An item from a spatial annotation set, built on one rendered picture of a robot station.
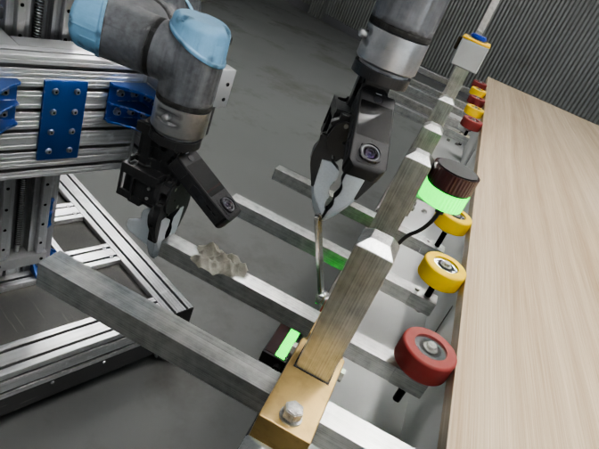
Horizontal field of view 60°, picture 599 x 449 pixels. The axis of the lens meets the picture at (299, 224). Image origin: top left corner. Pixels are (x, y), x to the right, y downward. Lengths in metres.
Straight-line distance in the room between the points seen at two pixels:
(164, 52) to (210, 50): 0.06
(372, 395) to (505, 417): 0.38
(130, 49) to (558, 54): 7.03
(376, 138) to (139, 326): 0.32
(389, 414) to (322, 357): 0.56
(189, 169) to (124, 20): 0.20
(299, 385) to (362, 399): 0.55
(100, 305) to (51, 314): 1.05
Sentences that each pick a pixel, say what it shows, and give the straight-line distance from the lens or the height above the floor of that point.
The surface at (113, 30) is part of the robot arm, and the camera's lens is 0.70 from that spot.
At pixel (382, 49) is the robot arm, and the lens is 0.61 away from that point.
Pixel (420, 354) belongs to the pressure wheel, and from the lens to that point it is 0.72.
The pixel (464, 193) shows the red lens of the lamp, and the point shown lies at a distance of 0.66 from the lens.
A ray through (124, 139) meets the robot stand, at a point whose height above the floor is 0.76.
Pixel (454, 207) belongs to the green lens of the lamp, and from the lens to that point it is 0.66.
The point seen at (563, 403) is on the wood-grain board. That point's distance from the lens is 0.84.
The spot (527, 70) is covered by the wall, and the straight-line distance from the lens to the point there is 7.62.
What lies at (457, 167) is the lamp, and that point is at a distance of 0.68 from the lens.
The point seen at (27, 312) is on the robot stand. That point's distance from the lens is 1.59.
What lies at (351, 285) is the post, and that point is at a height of 1.08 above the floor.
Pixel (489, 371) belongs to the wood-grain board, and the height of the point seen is 0.90.
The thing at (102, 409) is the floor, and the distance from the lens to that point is 1.65.
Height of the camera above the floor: 1.32
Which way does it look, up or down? 29 degrees down
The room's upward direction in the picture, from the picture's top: 23 degrees clockwise
